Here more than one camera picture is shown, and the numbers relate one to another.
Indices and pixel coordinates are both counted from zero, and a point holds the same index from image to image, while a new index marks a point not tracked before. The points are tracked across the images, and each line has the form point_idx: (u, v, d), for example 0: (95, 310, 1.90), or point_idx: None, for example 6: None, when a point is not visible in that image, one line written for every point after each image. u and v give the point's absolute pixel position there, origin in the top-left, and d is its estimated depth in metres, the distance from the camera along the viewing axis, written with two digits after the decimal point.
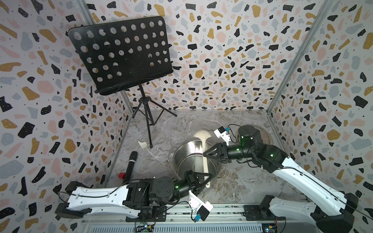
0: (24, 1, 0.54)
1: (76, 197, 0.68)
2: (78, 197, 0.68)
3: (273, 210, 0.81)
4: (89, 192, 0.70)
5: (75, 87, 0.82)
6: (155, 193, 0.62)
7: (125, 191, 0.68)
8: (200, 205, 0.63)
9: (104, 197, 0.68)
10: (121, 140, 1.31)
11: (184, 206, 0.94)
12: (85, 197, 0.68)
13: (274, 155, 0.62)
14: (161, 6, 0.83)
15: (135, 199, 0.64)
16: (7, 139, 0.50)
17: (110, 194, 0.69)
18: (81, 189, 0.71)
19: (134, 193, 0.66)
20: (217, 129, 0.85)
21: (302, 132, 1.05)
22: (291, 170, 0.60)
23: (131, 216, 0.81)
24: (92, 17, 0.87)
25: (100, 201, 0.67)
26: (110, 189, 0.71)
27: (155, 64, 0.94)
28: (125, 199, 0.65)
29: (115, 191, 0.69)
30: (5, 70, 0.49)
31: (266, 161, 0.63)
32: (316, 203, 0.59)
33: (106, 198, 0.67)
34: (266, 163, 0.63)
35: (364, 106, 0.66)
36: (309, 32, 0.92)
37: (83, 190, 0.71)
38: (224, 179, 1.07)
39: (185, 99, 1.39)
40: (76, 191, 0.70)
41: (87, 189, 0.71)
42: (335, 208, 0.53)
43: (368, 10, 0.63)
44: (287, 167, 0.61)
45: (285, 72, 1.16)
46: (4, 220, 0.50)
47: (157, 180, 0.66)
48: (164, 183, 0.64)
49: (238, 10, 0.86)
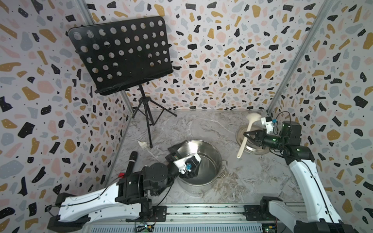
0: (24, 1, 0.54)
1: (66, 208, 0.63)
2: (69, 207, 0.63)
3: (271, 207, 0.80)
4: (79, 200, 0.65)
5: (75, 87, 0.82)
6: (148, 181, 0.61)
7: (116, 188, 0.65)
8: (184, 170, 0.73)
9: (95, 200, 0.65)
10: (121, 140, 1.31)
11: (184, 206, 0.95)
12: (76, 205, 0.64)
13: (300, 150, 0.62)
14: (161, 6, 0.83)
15: (127, 191, 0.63)
16: (7, 139, 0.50)
17: (101, 195, 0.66)
18: (71, 198, 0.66)
19: (126, 187, 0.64)
20: (264, 117, 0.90)
21: (302, 132, 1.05)
22: (304, 166, 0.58)
23: (131, 217, 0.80)
24: (92, 17, 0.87)
25: (92, 206, 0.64)
26: (99, 191, 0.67)
27: (155, 63, 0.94)
28: (117, 195, 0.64)
29: (106, 191, 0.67)
30: (5, 70, 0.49)
31: (285, 150, 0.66)
32: (305, 207, 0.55)
33: (97, 201, 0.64)
34: (286, 153, 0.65)
35: (364, 106, 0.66)
36: (309, 32, 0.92)
37: (73, 199, 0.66)
38: (224, 179, 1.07)
39: (185, 99, 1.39)
40: (65, 202, 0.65)
41: (77, 197, 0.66)
42: (317, 214, 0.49)
43: (368, 10, 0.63)
44: (303, 163, 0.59)
45: (285, 72, 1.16)
46: (4, 220, 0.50)
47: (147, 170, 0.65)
48: (158, 170, 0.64)
49: (238, 10, 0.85)
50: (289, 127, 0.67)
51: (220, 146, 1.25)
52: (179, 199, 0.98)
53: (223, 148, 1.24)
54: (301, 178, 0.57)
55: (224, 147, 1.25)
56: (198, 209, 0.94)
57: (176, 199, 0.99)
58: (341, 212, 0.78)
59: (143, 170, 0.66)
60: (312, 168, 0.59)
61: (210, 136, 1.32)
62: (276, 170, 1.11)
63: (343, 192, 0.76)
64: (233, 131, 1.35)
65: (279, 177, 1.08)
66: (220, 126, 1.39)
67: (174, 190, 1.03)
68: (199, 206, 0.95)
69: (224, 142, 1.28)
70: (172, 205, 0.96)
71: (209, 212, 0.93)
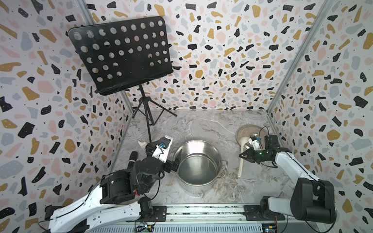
0: (24, 1, 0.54)
1: (55, 221, 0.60)
2: (57, 219, 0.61)
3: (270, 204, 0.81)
4: (67, 210, 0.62)
5: (75, 87, 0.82)
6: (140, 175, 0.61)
7: (100, 191, 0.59)
8: (161, 154, 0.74)
9: (81, 207, 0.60)
10: (121, 140, 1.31)
11: (184, 206, 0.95)
12: (64, 216, 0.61)
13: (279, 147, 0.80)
14: (161, 6, 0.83)
15: (114, 190, 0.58)
16: (7, 139, 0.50)
17: (86, 200, 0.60)
18: (59, 210, 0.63)
19: (110, 186, 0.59)
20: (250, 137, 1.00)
21: (302, 132, 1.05)
22: (284, 153, 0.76)
23: (132, 219, 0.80)
24: (92, 17, 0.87)
25: (78, 213, 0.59)
26: (83, 197, 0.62)
27: (155, 64, 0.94)
28: (101, 198, 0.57)
29: (90, 194, 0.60)
30: (5, 70, 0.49)
31: (268, 150, 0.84)
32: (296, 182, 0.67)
33: (83, 207, 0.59)
34: (269, 153, 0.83)
35: (364, 106, 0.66)
36: (309, 32, 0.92)
37: (60, 211, 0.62)
38: (224, 179, 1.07)
39: (185, 99, 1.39)
40: (53, 215, 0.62)
41: (64, 208, 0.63)
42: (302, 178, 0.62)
43: (368, 10, 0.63)
44: (282, 153, 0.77)
45: (285, 72, 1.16)
46: (4, 221, 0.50)
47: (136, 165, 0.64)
48: (149, 164, 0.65)
49: (238, 10, 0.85)
50: (268, 136, 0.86)
51: (220, 147, 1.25)
52: (179, 200, 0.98)
53: (223, 148, 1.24)
54: (285, 162, 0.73)
55: (224, 147, 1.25)
56: (198, 209, 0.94)
57: (176, 199, 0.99)
58: (341, 213, 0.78)
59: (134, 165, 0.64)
60: (291, 155, 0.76)
61: (210, 136, 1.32)
62: (276, 170, 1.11)
63: (343, 192, 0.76)
64: (233, 131, 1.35)
65: (279, 177, 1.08)
66: (220, 126, 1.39)
67: (174, 190, 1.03)
68: (198, 206, 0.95)
69: (224, 142, 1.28)
70: (172, 205, 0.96)
71: (209, 212, 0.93)
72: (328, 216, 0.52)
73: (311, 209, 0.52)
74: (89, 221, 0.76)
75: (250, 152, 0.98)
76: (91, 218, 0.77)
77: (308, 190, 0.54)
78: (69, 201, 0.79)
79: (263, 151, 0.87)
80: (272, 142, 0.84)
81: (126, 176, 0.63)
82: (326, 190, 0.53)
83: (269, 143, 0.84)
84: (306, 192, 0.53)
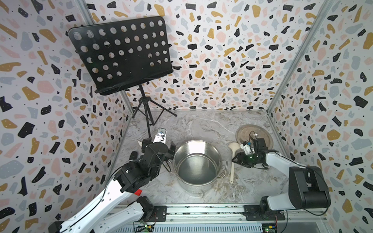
0: (24, 1, 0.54)
1: (69, 230, 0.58)
2: (72, 227, 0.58)
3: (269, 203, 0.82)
4: (81, 215, 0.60)
5: (75, 87, 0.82)
6: (155, 155, 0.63)
7: (116, 183, 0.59)
8: (162, 141, 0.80)
9: (99, 204, 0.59)
10: (121, 140, 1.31)
11: (184, 206, 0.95)
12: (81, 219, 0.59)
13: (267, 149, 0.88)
14: (161, 6, 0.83)
15: (130, 177, 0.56)
16: (7, 139, 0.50)
17: (104, 196, 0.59)
18: (69, 220, 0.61)
19: (124, 174, 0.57)
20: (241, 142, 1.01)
21: (302, 132, 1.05)
22: (273, 152, 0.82)
23: (136, 218, 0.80)
24: (92, 17, 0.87)
25: (98, 212, 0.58)
26: (97, 196, 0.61)
27: (155, 63, 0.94)
28: (121, 187, 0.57)
29: (106, 190, 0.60)
30: (6, 70, 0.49)
31: (258, 154, 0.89)
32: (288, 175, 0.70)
33: (102, 202, 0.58)
34: (260, 156, 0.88)
35: (364, 106, 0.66)
36: (309, 32, 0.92)
37: (73, 220, 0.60)
38: (224, 179, 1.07)
39: (185, 99, 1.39)
40: (63, 226, 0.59)
41: (76, 215, 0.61)
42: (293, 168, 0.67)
43: (368, 10, 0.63)
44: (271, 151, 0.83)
45: (285, 72, 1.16)
46: (4, 220, 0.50)
47: (147, 148, 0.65)
48: (160, 145, 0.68)
49: (238, 10, 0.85)
50: (256, 140, 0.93)
51: (219, 146, 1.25)
52: (179, 200, 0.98)
53: (223, 148, 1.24)
54: (274, 158, 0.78)
55: (224, 147, 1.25)
56: (198, 209, 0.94)
57: (176, 199, 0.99)
58: (341, 213, 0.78)
59: (145, 151, 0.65)
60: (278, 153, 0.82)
61: (210, 136, 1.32)
62: (276, 170, 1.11)
63: (343, 192, 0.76)
64: (233, 131, 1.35)
65: (280, 177, 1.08)
66: (220, 126, 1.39)
67: (174, 190, 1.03)
68: (198, 207, 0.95)
69: (224, 142, 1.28)
70: (172, 205, 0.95)
71: (209, 212, 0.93)
72: (324, 199, 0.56)
73: (307, 194, 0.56)
74: (96, 229, 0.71)
75: (242, 159, 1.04)
76: (96, 226, 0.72)
77: (301, 175, 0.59)
78: (69, 201, 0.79)
79: (254, 155, 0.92)
80: (261, 145, 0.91)
81: (135, 164, 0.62)
82: (315, 174, 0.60)
83: (258, 147, 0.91)
84: (300, 179, 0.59)
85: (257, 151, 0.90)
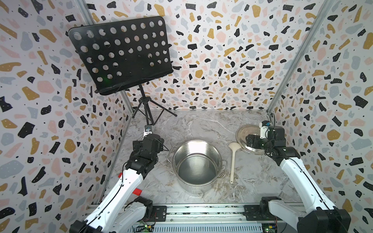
0: (24, 1, 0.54)
1: (98, 218, 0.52)
2: (101, 214, 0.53)
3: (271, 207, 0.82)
4: (106, 202, 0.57)
5: (75, 87, 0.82)
6: (153, 141, 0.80)
7: (129, 171, 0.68)
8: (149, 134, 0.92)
9: (122, 188, 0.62)
10: (121, 140, 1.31)
11: (184, 206, 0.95)
12: (109, 205, 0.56)
13: (284, 147, 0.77)
14: (161, 6, 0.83)
15: (140, 164, 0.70)
16: (7, 139, 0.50)
17: (123, 181, 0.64)
18: (93, 212, 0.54)
19: (134, 164, 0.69)
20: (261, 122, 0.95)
21: (302, 132, 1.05)
22: (293, 163, 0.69)
23: (140, 215, 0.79)
24: (92, 17, 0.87)
25: (124, 192, 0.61)
26: (115, 185, 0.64)
27: (155, 63, 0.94)
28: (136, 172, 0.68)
29: (123, 176, 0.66)
30: (5, 70, 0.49)
31: (272, 151, 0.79)
32: (303, 200, 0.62)
33: (124, 186, 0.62)
34: (274, 154, 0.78)
35: (364, 106, 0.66)
36: (309, 32, 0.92)
37: (97, 210, 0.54)
38: (224, 179, 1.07)
39: (185, 99, 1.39)
40: (90, 217, 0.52)
41: (100, 206, 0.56)
42: (313, 204, 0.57)
43: (368, 10, 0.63)
44: (290, 159, 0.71)
45: (285, 72, 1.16)
46: (4, 220, 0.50)
47: (144, 140, 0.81)
48: (152, 135, 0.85)
49: (238, 10, 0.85)
50: (275, 130, 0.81)
51: (219, 146, 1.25)
52: (179, 199, 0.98)
53: (223, 148, 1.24)
54: (292, 173, 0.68)
55: (224, 147, 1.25)
56: (198, 209, 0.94)
57: (176, 199, 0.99)
58: None
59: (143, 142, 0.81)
60: (299, 164, 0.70)
61: (210, 136, 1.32)
62: (276, 170, 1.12)
63: (343, 192, 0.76)
64: (233, 131, 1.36)
65: (279, 177, 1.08)
66: (220, 126, 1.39)
67: (174, 190, 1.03)
68: (198, 207, 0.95)
69: (224, 142, 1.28)
70: (172, 205, 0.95)
71: (209, 212, 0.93)
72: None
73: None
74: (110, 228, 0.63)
75: (256, 144, 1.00)
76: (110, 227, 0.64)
77: (325, 223, 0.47)
78: (69, 201, 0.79)
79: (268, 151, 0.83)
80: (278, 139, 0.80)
81: (137, 156, 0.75)
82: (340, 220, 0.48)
83: (274, 144, 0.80)
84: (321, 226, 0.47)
85: (272, 148, 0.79)
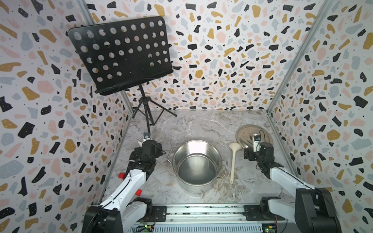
0: (24, 2, 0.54)
1: (112, 202, 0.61)
2: (114, 200, 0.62)
3: (270, 206, 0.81)
4: (117, 191, 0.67)
5: (75, 87, 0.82)
6: (151, 146, 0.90)
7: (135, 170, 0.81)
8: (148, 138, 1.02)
9: (130, 181, 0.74)
10: (121, 140, 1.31)
11: (184, 206, 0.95)
12: (120, 193, 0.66)
13: (272, 163, 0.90)
14: (161, 6, 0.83)
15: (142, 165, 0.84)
16: (7, 139, 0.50)
17: (131, 177, 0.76)
18: (108, 199, 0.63)
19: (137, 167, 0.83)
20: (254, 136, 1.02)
21: (302, 132, 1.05)
22: (277, 168, 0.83)
23: (141, 212, 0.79)
24: (92, 17, 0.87)
25: (132, 185, 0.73)
26: (124, 181, 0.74)
27: (155, 63, 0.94)
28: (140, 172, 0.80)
29: (130, 174, 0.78)
30: (5, 70, 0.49)
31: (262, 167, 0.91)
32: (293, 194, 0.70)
33: (132, 180, 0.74)
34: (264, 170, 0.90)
35: (364, 106, 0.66)
36: (309, 32, 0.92)
37: (110, 198, 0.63)
38: (224, 179, 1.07)
39: (185, 99, 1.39)
40: (105, 202, 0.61)
41: (112, 195, 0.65)
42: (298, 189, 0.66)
43: (368, 10, 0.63)
44: (275, 167, 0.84)
45: (285, 72, 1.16)
46: (4, 220, 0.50)
47: (142, 145, 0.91)
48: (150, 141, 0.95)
49: (238, 10, 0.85)
50: (265, 148, 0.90)
51: (219, 147, 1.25)
52: (179, 199, 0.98)
53: (223, 148, 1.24)
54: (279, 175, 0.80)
55: (224, 147, 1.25)
56: (198, 209, 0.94)
57: (176, 199, 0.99)
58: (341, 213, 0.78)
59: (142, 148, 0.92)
60: (283, 169, 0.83)
61: (210, 136, 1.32)
62: None
63: (344, 192, 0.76)
64: (233, 131, 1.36)
65: None
66: (220, 126, 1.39)
67: (174, 190, 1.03)
68: (198, 207, 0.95)
69: (224, 142, 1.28)
70: (172, 205, 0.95)
71: (209, 212, 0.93)
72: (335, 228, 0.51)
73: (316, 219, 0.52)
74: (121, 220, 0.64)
75: (251, 157, 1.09)
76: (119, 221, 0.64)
77: (309, 199, 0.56)
78: (69, 201, 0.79)
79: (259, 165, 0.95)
80: (267, 156, 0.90)
81: (139, 161, 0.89)
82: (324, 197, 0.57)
83: (263, 160, 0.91)
84: (307, 203, 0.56)
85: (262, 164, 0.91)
